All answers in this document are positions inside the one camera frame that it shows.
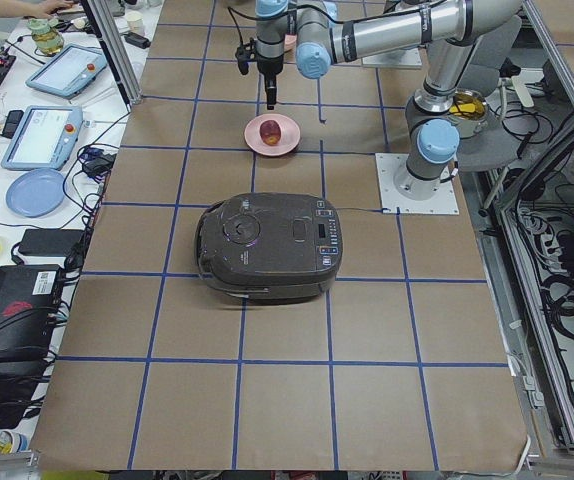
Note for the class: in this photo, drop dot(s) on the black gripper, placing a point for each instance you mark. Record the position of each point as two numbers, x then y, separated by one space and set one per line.
269 67

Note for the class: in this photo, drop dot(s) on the red apple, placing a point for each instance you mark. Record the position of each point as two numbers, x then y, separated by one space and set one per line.
270 132

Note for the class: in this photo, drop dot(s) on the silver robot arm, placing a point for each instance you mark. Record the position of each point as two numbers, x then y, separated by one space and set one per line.
448 30

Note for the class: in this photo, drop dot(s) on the pink plate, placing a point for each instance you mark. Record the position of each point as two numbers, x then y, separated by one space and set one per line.
291 135

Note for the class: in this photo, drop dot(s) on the glass bowl on chair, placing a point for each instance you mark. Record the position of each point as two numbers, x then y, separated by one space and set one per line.
468 105

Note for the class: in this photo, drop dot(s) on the blue plate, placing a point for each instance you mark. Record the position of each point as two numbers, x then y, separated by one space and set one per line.
36 193

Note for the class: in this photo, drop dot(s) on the black rice cooker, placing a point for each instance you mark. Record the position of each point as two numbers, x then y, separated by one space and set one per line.
269 246

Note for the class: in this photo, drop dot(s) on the upper teach pendant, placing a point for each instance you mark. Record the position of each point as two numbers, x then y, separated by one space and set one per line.
69 72

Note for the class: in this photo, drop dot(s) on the teach pendant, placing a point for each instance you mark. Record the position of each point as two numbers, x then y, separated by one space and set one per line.
44 138
69 72

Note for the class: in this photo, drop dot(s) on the lower teach pendant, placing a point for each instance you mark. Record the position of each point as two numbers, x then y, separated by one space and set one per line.
44 138

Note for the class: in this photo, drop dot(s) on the green glass jar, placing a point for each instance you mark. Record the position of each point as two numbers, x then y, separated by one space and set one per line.
46 36

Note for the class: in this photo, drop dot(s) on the grey office chair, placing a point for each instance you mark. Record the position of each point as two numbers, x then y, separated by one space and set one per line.
489 146

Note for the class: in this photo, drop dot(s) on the black power adapter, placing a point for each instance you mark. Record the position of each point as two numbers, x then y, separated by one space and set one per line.
49 242

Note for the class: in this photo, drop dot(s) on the black computer box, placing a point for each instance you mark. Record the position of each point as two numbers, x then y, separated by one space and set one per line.
30 297

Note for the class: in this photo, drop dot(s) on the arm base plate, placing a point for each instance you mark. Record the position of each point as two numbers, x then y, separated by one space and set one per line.
404 59
402 193

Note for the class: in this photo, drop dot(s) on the aluminium frame post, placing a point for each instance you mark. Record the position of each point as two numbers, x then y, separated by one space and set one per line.
106 31

